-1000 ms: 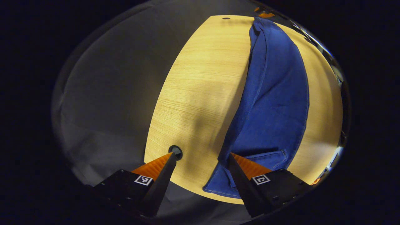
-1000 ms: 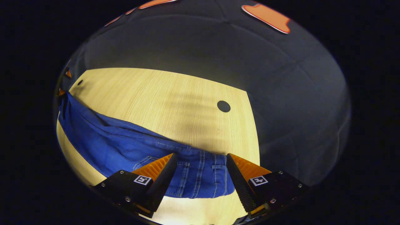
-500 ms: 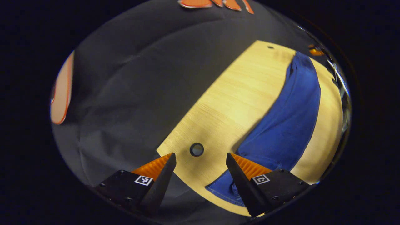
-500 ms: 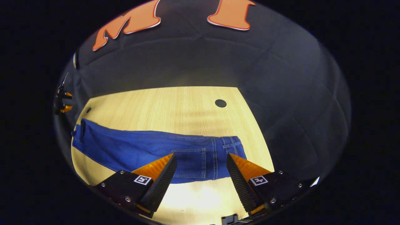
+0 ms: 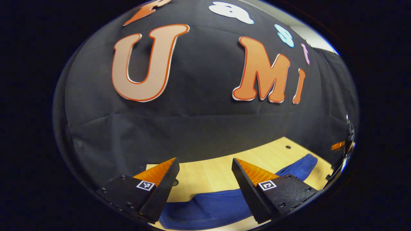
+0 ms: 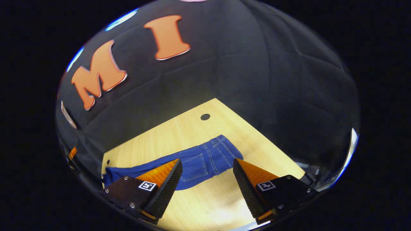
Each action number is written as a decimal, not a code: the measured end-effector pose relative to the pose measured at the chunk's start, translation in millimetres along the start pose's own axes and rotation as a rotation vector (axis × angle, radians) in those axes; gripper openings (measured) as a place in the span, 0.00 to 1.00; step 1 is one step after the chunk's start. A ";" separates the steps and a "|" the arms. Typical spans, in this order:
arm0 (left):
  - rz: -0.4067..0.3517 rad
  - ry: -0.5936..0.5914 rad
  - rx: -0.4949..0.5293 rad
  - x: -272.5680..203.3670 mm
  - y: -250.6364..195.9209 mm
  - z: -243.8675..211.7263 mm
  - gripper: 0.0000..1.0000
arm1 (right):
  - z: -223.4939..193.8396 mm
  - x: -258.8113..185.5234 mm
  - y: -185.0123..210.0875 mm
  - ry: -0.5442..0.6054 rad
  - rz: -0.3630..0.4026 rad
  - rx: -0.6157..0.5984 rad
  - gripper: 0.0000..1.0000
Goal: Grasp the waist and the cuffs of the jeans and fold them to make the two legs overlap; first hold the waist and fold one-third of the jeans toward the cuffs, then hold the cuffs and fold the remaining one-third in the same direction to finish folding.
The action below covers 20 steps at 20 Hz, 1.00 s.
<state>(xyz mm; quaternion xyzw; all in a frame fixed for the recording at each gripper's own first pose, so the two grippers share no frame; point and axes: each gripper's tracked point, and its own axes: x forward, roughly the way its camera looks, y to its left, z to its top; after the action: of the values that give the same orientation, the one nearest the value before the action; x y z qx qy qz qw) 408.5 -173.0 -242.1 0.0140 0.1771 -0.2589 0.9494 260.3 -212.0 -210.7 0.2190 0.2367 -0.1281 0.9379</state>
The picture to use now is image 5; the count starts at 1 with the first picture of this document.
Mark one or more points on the blue jeans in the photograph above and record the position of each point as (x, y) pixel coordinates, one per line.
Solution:
(208, 208)

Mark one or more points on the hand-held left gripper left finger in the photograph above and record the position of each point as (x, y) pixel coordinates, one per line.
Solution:
(163, 192)

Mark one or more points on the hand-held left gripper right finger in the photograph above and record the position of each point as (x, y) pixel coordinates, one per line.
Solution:
(245, 189)

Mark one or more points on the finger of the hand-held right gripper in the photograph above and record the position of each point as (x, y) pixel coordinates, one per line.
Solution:
(338, 146)

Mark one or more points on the black backdrop cloth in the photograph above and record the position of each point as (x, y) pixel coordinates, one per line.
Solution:
(199, 122)

